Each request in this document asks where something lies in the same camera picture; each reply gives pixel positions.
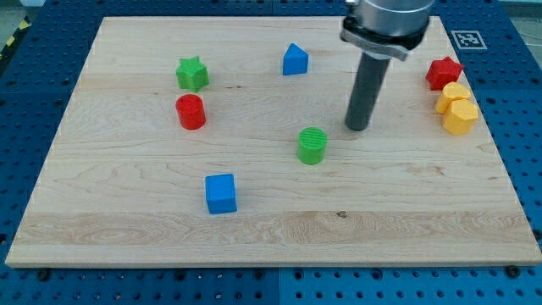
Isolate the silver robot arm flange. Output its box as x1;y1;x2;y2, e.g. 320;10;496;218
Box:
340;0;434;61

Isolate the green cylinder block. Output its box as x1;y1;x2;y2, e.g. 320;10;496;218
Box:
297;127;327;165

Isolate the blue cube block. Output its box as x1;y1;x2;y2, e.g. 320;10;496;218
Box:
205;174;237;214

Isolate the red cylinder block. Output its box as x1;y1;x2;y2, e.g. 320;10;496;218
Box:
175;94;206;130

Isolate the blue triangle block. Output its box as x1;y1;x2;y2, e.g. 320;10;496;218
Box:
282;43;309;75

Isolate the green star block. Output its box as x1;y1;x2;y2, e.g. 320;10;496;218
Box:
175;56;209;92

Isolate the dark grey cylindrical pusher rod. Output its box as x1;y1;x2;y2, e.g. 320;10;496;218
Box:
345;53;390;131

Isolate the light wooden board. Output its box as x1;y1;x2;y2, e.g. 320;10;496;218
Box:
6;17;541;268

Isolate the red star block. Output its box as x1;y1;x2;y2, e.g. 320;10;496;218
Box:
425;57;464;91

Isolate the yellow pentagon block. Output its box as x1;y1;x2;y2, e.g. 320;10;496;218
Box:
434;82;472;114

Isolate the yellow hexagon block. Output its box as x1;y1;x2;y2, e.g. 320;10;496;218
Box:
442;99;478;135

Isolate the white fiducial marker tag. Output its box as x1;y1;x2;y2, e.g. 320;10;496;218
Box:
451;30;487;50

